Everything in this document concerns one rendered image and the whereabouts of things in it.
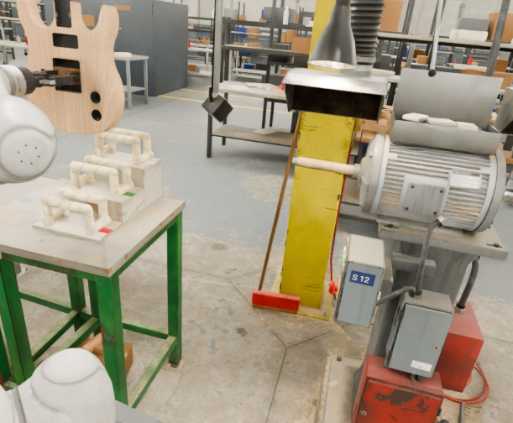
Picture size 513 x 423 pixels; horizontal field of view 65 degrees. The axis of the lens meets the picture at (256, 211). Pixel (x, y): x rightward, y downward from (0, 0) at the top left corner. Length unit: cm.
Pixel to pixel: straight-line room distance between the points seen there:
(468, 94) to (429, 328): 71
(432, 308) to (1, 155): 116
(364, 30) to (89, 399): 117
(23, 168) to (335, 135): 180
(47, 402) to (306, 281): 188
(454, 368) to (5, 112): 146
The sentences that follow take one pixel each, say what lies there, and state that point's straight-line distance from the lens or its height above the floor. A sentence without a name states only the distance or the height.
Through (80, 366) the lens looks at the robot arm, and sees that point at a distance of 99.
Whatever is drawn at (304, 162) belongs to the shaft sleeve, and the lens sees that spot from 134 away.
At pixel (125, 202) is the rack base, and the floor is 101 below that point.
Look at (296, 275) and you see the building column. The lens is 259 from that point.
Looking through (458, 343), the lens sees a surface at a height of 75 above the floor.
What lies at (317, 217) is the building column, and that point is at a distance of 238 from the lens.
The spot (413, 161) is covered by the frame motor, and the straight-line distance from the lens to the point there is 125.
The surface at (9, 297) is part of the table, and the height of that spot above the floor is 67.
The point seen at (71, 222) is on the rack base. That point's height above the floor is 94.
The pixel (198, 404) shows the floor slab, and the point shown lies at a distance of 214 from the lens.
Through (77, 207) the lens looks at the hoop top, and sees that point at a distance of 149.
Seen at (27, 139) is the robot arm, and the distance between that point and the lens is 61.
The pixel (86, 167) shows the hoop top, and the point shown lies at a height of 112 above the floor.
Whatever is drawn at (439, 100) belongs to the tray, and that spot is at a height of 149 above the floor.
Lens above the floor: 165
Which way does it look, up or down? 25 degrees down
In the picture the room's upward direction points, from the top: 5 degrees clockwise
